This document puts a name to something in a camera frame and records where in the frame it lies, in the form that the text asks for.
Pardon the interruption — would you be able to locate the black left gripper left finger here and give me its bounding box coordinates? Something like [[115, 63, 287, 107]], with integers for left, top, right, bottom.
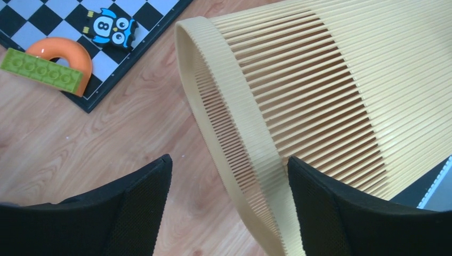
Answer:
[[1, 154, 173, 255]]

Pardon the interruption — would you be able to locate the blue owl toy block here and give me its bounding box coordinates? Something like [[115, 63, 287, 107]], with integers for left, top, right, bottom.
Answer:
[[82, 8, 138, 51]]

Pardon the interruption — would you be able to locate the black and white chessboard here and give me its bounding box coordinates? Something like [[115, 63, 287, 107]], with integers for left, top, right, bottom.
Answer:
[[1, 1, 191, 113]]

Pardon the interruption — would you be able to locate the black metal base rail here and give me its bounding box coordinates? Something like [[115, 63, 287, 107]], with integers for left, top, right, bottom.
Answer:
[[391, 156, 451, 212]]

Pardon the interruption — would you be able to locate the yellow slatted laundry bin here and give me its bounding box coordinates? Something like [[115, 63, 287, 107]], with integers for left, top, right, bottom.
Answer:
[[175, 1, 451, 255]]

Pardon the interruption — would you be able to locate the orange arch toy block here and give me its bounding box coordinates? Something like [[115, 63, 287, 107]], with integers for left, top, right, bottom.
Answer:
[[26, 37, 93, 97]]

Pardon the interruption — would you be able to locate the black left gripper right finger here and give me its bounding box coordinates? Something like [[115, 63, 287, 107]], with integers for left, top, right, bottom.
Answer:
[[287, 156, 451, 255]]

